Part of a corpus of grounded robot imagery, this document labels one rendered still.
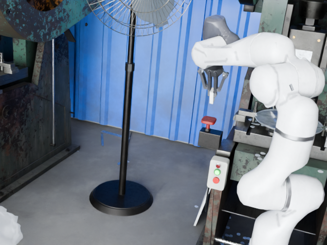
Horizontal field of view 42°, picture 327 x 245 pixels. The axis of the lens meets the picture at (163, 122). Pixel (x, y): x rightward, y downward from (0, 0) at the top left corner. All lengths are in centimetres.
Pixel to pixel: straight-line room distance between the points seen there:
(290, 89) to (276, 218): 40
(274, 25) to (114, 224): 135
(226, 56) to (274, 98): 28
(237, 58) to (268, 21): 50
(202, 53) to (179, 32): 175
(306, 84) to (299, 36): 67
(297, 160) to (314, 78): 23
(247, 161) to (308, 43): 56
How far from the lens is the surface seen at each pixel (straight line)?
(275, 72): 119
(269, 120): 190
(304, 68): 125
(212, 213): 198
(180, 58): 324
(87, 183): 280
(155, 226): 243
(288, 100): 119
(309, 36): 189
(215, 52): 143
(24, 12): 224
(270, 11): 184
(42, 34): 237
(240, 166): 191
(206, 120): 184
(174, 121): 339
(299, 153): 121
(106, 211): 251
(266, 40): 128
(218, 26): 157
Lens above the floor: 140
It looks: 21 degrees down
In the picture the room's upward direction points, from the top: 6 degrees clockwise
